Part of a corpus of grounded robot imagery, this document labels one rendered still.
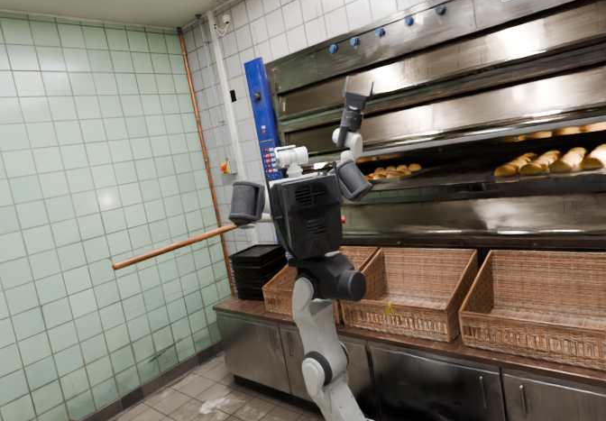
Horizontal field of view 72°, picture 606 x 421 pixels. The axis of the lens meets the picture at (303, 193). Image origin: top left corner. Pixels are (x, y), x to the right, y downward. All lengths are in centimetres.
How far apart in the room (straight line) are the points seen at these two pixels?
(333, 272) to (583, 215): 114
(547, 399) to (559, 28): 145
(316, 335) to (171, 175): 197
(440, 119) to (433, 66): 27
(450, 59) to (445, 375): 145
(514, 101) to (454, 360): 116
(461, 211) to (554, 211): 42
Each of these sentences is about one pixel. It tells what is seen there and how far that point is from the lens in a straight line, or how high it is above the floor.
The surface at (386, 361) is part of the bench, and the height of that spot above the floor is 46.
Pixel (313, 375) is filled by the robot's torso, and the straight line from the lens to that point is 181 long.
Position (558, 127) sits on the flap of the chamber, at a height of 140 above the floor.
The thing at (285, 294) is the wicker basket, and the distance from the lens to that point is 246.
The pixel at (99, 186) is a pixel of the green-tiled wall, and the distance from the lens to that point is 308.
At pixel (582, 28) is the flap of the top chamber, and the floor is 177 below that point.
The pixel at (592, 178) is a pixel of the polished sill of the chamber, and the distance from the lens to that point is 213.
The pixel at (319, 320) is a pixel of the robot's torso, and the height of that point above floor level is 82.
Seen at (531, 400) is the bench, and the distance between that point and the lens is 193.
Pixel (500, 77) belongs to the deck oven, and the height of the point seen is 166.
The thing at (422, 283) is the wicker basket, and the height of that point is 67.
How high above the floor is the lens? 150
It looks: 6 degrees down
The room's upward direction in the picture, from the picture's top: 10 degrees counter-clockwise
